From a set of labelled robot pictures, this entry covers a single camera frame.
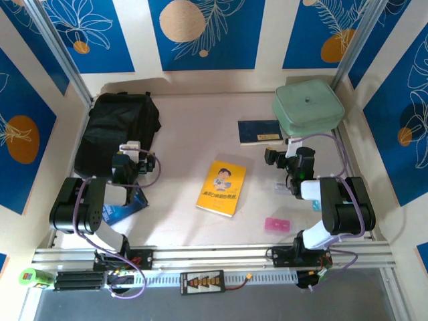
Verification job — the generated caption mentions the yellow cartoon cover book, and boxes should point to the yellow cartoon cover book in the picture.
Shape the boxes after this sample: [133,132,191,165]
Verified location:
[195,160,247,218]

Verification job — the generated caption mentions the mint green pencil case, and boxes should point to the mint green pencil case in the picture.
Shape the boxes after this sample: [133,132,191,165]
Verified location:
[272,79,345,139]

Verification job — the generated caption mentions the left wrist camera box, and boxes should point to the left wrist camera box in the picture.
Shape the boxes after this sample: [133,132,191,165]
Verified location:
[119,141,148,161]

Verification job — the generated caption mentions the red black wire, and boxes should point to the red black wire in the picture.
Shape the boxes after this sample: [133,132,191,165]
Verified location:
[223,273,254,291]

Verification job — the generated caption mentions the white slotted cable duct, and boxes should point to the white slotted cable duct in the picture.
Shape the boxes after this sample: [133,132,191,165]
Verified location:
[106,270,299,286]

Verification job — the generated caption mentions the clear plastic compass set box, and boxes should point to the clear plastic compass set box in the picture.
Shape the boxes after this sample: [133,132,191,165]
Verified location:
[272,182,297,197]

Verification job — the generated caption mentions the navy notebook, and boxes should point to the navy notebook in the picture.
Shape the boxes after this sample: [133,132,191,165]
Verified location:
[237,119,284,147]

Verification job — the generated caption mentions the blue leaf print wall panel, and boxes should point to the blue leaf print wall panel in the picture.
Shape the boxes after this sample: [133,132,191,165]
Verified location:
[362,31,428,207]
[282,0,391,70]
[0,0,70,97]
[148,0,265,72]
[42,0,136,74]
[0,48,58,215]
[347,0,414,90]

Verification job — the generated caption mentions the blue packet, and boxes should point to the blue packet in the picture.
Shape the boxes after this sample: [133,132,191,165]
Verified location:
[102,189,149,225]

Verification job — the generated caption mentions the black ribbed box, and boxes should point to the black ribbed box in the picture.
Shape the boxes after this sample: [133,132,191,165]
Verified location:
[53,271,105,291]

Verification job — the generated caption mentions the black backpack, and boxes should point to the black backpack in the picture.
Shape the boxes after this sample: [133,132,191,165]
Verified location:
[74,92,163,179]

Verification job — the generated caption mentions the aluminium frame post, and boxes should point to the aluminium frame post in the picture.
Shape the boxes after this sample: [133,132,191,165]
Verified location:
[25,0,94,108]
[332,0,391,90]

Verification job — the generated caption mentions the black charging board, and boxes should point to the black charging board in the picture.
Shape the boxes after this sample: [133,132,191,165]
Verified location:
[179,269,225,296]

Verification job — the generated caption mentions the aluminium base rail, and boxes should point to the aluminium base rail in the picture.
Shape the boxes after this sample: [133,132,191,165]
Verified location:
[31,243,397,272]

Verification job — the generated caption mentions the pink plastic box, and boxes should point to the pink plastic box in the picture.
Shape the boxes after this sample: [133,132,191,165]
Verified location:
[265,217,292,235]

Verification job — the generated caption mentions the green cylindrical canister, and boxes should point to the green cylindrical canister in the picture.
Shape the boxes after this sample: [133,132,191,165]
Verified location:
[19,267,56,289]

